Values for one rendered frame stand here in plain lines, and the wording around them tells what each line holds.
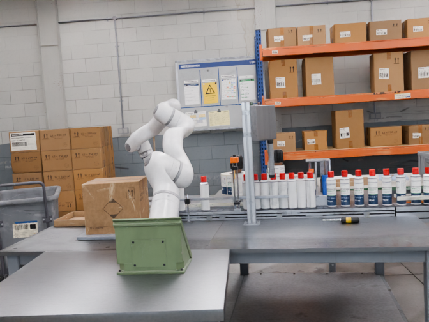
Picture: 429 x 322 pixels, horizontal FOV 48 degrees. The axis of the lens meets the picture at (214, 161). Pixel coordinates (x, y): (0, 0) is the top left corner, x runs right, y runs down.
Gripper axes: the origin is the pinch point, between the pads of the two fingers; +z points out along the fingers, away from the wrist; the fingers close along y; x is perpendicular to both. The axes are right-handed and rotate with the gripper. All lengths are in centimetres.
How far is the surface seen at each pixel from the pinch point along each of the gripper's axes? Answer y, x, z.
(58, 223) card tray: -14, 63, 0
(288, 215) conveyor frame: -5, -64, 48
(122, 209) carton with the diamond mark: -40.8, 10.5, 6.4
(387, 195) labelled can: -2, -118, 59
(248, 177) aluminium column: -16, -53, 18
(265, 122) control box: -11, -73, -5
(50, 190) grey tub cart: 188, 177, -32
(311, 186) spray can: -2, -82, 39
